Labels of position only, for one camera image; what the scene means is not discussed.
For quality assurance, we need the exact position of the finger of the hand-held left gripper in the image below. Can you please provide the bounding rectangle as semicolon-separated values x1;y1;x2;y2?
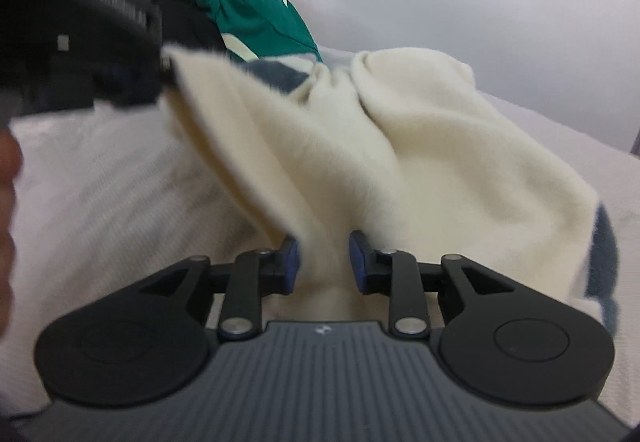
94;49;179;109

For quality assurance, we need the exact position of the person's left hand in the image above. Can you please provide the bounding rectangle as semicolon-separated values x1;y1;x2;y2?
0;128;24;338

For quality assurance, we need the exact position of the green garment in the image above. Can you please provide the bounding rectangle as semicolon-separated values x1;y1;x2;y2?
162;0;323;65

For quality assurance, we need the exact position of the black garment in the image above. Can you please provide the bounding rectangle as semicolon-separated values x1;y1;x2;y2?
125;0;231;57

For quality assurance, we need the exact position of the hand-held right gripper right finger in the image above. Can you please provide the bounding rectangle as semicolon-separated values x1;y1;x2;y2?
349;230;501;339

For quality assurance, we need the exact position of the cream fleece garment blue trim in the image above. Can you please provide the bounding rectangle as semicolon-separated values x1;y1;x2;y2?
162;44;621;338

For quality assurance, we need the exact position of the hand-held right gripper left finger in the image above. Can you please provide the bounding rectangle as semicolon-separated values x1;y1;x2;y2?
140;236;301;340

